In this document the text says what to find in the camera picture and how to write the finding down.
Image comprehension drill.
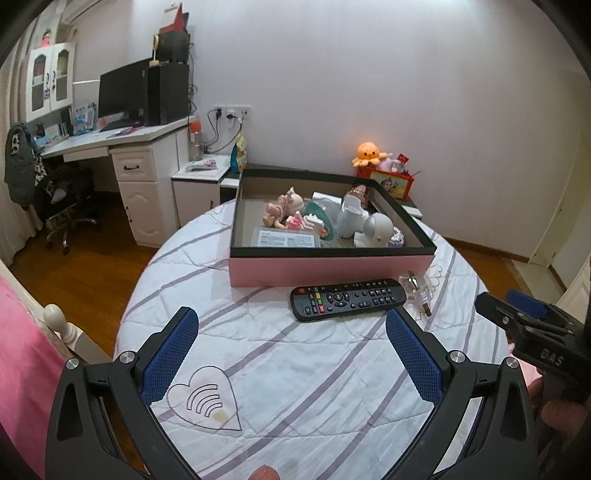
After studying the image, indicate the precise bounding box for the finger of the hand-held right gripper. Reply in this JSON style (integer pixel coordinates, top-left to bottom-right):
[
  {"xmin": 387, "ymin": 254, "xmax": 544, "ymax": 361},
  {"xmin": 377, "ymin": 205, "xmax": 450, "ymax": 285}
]
[
  {"xmin": 475, "ymin": 292, "xmax": 571, "ymax": 344},
  {"xmin": 507, "ymin": 288, "xmax": 591, "ymax": 330}
]

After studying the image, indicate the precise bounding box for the person's right hand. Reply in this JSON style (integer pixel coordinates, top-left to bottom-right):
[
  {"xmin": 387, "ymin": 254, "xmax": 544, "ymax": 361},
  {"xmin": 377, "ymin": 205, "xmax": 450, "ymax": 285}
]
[{"xmin": 526, "ymin": 381, "xmax": 591, "ymax": 444}]

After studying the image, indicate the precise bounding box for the white door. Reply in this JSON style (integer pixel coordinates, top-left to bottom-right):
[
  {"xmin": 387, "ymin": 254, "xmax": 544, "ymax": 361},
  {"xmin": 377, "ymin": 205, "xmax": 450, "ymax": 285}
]
[{"xmin": 526, "ymin": 148, "xmax": 591, "ymax": 278}]

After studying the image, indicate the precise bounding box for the pink blanket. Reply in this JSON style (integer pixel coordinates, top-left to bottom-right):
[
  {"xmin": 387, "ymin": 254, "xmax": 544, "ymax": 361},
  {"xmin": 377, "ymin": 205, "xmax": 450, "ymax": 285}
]
[{"xmin": 0, "ymin": 272, "xmax": 63, "ymax": 480}]

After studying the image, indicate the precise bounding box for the bottle with orange cap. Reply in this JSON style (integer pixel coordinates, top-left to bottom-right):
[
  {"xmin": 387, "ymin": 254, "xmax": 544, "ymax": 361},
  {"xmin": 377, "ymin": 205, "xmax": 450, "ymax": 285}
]
[{"xmin": 188, "ymin": 121, "xmax": 205, "ymax": 162}]

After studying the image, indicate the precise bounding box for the black computer tower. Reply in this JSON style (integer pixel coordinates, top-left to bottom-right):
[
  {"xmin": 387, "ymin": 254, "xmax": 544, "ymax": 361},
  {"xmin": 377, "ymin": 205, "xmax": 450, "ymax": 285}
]
[{"xmin": 147, "ymin": 62, "xmax": 191, "ymax": 126}]

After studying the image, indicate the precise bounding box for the white nightstand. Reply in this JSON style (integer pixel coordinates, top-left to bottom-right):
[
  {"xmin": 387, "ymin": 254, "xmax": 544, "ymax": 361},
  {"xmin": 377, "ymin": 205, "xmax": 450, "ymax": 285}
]
[{"xmin": 172, "ymin": 154, "xmax": 245, "ymax": 232}]

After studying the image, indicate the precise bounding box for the white bed frame post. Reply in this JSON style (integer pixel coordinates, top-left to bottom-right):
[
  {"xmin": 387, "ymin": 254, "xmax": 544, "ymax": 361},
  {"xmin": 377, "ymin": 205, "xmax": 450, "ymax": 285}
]
[{"xmin": 0, "ymin": 258, "xmax": 112, "ymax": 370}]

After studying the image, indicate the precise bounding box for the black computer monitor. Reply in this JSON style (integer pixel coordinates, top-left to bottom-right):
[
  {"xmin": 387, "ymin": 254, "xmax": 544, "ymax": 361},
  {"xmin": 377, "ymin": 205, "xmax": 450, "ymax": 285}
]
[{"xmin": 98, "ymin": 58, "xmax": 155, "ymax": 127}]

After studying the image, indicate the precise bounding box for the black office chair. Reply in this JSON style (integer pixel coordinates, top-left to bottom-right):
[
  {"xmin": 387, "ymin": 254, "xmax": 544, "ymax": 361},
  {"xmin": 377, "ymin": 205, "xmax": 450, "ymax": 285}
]
[{"xmin": 32, "ymin": 161, "xmax": 100, "ymax": 257}]

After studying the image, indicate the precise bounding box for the dark patterned jacket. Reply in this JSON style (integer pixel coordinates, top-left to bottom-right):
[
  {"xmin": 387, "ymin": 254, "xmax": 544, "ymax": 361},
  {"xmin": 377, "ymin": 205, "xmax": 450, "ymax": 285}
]
[{"xmin": 4, "ymin": 121, "xmax": 44, "ymax": 206}]

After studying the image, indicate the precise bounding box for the white desk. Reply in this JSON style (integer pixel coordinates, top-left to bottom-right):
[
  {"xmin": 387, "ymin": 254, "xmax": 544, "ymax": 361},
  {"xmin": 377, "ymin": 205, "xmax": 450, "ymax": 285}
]
[{"xmin": 39, "ymin": 115, "xmax": 195, "ymax": 247}]

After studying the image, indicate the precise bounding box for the orange octopus plush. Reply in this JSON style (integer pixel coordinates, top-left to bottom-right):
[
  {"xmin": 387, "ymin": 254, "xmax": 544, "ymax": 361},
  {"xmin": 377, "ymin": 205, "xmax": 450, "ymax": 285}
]
[{"xmin": 352, "ymin": 141, "xmax": 387, "ymax": 168}]

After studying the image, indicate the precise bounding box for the yellow blue snack bag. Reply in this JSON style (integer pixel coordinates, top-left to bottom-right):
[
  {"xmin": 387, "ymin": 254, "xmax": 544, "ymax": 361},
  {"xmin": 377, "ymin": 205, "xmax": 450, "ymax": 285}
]
[{"xmin": 229, "ymin": 133, "xmax": 249, "ymax": 172}]

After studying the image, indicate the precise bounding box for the red pointed decoration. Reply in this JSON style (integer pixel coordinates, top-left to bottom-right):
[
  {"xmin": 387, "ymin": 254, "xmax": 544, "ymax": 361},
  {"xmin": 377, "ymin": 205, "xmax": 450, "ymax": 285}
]
[{"xmin": 161, "ymin": 2, "xmax": 190, "ymax": 35}]

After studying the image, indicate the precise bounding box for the black speaker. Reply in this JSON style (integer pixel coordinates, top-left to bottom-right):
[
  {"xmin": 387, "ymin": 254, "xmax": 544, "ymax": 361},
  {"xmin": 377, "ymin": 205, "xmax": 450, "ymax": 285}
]
[{"xmin": 157, "ymin": 31, "xmax": 190, "ymax": 64}]

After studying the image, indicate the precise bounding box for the black remote control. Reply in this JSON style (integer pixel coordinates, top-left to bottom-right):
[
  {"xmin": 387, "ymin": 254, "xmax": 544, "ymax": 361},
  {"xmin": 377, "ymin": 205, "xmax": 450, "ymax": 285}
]
[{"xmin": 290, "ymin": 278, "xmax": 407, "ymax": 322}]

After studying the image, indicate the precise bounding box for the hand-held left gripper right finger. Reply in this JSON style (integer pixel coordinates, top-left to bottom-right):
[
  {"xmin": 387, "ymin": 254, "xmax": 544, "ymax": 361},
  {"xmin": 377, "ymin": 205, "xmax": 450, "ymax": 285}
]
[{"xmin": 385, "ymin": 307, "xmax": 539, "ymax": 480}]

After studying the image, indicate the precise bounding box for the pink building block cake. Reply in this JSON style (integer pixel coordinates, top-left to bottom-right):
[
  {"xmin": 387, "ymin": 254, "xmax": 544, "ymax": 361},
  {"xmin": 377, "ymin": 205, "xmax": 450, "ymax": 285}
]
[{"xmin": 286, "ymin": 211, "xmax": 326, "ymax": 234}]

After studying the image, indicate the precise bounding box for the red tin box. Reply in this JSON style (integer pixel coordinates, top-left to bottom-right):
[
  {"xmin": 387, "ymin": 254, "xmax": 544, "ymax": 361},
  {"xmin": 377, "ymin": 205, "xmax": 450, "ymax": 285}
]
[{"xmin": 368, "ymin": 165, "xmax": 415, "ymax": 201}]

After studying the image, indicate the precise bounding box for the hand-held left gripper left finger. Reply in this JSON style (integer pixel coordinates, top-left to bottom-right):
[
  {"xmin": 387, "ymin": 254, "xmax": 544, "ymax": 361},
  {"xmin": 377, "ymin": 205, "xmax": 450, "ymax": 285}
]
[{"xmin": 45, "ymin": 305, "xmax": 200, "ymax": 480}]

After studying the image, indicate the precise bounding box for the small pink doll toy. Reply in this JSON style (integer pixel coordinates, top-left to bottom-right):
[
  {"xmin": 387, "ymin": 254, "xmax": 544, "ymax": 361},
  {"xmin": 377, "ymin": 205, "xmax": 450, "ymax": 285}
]
[{"xmin": 264, "ymin": 187, "xmax": 305, "ymax": 229}]

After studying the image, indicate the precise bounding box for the pink box with black rim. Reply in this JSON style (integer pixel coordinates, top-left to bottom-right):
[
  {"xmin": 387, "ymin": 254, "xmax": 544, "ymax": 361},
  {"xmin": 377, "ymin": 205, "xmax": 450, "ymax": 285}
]
[{"xmin": 228, "ymin": 168, "xmax": 437, "ymax": 288}]

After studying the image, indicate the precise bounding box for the white printed card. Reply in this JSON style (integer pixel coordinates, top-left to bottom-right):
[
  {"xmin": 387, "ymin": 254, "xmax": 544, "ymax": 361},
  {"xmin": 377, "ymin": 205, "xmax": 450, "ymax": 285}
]
[{"xmin": 252, "ymin": 227, "xmax": 320, "ymax": 248}]

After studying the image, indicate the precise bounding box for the white glass-door cabinet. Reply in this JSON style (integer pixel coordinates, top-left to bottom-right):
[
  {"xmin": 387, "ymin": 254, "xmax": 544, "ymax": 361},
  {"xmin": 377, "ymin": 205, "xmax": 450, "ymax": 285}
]
[{"xmin": 24, "ymin": 41, "xmax": 77, "ymax": 124}]

